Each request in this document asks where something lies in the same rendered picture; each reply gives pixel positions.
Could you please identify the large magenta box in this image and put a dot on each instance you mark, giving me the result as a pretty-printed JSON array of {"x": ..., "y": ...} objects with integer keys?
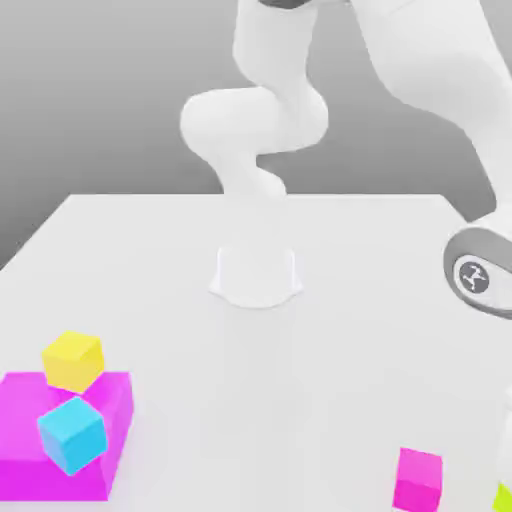
[{"x": 24, "y": 480}]

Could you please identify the small cyan cube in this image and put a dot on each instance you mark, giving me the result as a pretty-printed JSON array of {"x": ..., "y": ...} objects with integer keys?
[{"x": 74, "y": 436}]

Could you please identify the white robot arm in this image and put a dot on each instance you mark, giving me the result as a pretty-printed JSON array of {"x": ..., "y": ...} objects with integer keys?
[{"x": 276, "y": 100}]

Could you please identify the small yellow cube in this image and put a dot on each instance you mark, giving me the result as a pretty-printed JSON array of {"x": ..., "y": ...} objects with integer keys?
[{"x": 72, "y": 362}]

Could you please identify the small lime cube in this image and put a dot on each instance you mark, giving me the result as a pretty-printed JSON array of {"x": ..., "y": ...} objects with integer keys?
[{"x": 504, "y": 499}]

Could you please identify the small magenta cube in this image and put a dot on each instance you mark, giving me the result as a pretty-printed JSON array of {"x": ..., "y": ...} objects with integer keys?
[{"x": 418, "y": 480}]

